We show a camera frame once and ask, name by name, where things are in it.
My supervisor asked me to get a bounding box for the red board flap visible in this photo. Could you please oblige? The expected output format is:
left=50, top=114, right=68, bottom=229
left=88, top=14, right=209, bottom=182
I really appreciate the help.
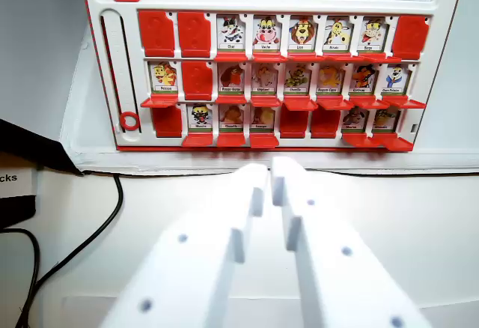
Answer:
left=348, top=94, right=386, bottom=111

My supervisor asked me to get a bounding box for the black box with white label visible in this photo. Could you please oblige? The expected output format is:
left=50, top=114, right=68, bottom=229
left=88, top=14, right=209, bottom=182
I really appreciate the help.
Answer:
left=0, top=118, right=85, bottom=231

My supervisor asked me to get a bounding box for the red and white game board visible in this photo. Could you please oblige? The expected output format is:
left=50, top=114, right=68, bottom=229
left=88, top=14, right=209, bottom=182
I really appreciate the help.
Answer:
left=79, top=0, right=469, bottom=154

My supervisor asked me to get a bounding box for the black cable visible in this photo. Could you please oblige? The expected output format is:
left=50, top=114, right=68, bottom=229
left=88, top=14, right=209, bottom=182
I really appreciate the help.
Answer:
left=20, top=172, right=125, bottom=328
left=0, top=228, right=42, bottom=328

